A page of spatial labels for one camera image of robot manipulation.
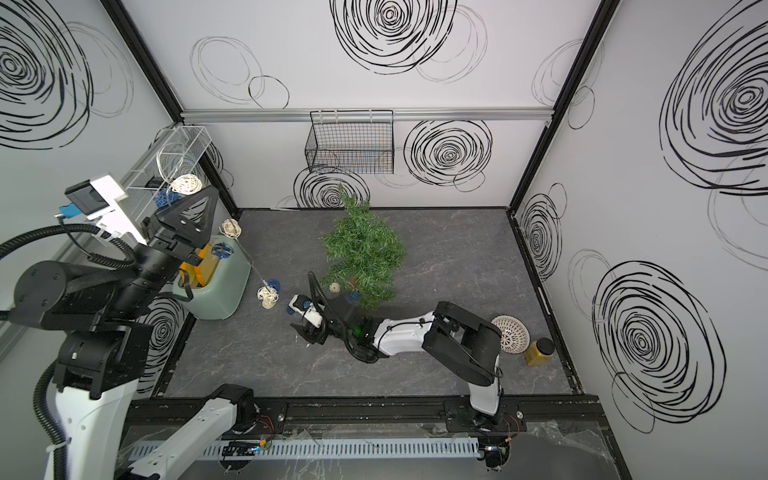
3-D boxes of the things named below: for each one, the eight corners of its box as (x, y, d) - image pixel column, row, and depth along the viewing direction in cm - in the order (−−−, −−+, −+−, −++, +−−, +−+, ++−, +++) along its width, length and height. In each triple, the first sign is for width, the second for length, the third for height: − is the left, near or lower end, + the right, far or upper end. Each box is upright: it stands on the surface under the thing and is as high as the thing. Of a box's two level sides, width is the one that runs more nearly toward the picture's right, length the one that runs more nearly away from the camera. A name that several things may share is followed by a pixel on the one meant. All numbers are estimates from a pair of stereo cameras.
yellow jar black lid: (522, 367, 84) (536, 355, 76) (518, 350, 87) (530, 337, 79) (543, 367, 84) (558, 355, 76) (537, 350, 87) (552, 337, 79)
